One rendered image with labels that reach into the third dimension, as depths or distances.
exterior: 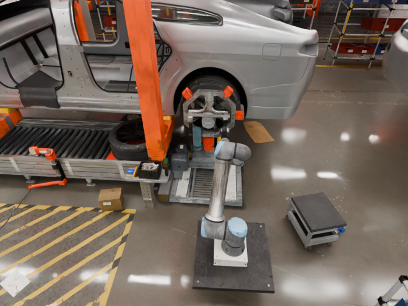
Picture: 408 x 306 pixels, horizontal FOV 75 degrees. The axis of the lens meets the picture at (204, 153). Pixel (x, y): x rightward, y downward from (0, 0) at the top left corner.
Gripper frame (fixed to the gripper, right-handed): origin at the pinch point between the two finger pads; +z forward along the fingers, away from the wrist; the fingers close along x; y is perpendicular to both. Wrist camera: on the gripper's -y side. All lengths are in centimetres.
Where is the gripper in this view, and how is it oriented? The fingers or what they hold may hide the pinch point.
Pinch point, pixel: (224, 127)
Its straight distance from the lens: 267.2
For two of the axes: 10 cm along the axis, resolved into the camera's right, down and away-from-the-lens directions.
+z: 0.8, -6.2, 7.8
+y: 0.0, 7.8, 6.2
